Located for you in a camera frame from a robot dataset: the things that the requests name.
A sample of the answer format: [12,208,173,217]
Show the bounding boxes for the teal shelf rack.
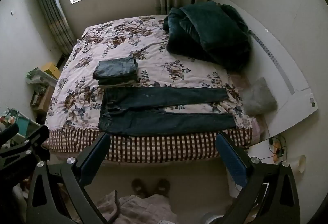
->
[0,108,39,144]

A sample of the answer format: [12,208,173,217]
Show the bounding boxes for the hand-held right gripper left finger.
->
[26,132,111,224]

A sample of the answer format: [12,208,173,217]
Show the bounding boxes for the brown slipper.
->
[156,178,171,197]
[131,178,147,197]

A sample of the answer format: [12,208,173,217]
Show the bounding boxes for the checkered bed sheet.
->
[42,127,253,163]

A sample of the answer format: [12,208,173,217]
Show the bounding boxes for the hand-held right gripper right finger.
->
[216,132,300,224]

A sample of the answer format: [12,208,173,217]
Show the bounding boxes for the yellow box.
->
[41,61,62,79]

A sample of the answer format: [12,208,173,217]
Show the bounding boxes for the dark green jacket pile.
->
[163,1,253,72]

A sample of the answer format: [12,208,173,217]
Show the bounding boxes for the black cable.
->
[268,136,288,160]

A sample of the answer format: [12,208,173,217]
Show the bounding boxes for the dark blue denim pants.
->
[98,86,237,137]

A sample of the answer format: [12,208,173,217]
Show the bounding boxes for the white headboard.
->
[210,0,320,139]

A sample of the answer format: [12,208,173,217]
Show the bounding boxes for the folded grey pants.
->
[98,77,140,87]

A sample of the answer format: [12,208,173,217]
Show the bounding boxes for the grey pillow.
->
[242,77,278,115]

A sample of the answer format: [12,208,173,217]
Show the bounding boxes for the white nightstand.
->
[248,141,291,167]

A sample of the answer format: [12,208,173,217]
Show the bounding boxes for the folded faded blue jeans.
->
[93,56,139,80]

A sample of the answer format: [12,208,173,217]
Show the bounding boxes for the cardboard box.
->
[30,84,56,112]

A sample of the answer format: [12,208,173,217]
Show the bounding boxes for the floral bedspread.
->
[45,15,253,133]

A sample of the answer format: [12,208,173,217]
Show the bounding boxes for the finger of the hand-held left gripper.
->
[0,125,50,165]
[0,124,20,144]

